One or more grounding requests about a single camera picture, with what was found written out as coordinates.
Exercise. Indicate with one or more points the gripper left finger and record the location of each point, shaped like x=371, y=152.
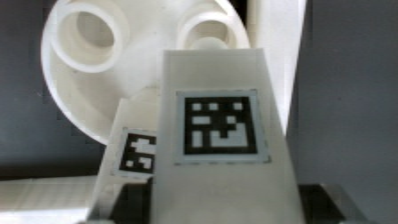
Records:
x=129, y=212

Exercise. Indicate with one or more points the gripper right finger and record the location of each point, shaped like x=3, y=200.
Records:
x=328, y=207

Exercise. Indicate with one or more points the white stool leg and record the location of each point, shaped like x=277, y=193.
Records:
x=128, y=159
x=223, y=180

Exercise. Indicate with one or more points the white round stool seat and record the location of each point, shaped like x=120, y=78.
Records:
x=104, y=37

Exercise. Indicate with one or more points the white U-shaped fence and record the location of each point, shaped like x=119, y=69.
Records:
x=49, y=200

